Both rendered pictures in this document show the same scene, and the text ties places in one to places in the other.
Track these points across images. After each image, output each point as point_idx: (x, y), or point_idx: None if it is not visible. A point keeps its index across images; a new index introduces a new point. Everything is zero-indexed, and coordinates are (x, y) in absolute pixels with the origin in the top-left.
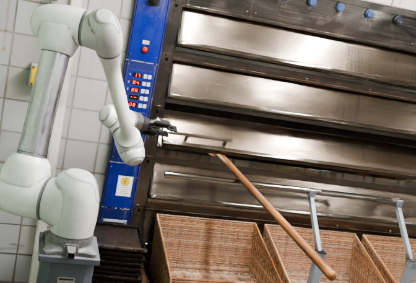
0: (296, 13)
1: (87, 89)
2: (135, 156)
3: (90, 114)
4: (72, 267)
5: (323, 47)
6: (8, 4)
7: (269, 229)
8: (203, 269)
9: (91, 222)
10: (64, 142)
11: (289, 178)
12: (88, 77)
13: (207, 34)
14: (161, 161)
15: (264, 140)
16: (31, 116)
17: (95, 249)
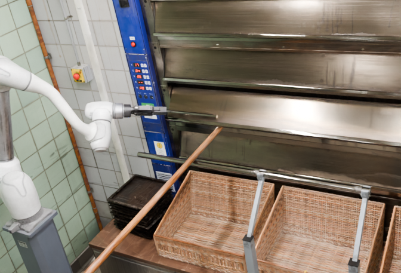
0: None
1: (114, 78)
2: (94, 147)
3: (123, 96)
4: (21, 236)
5: (292, 12)
6: (50, 25)
7: (287, 190)
8: (232, 218)
9: (21, 209)
10: None
11: (296, 144)
12: (111, 68)
13: (176, 21)
14: (182, 129)
15: (255, 112)
16: None
17: (40, 223)
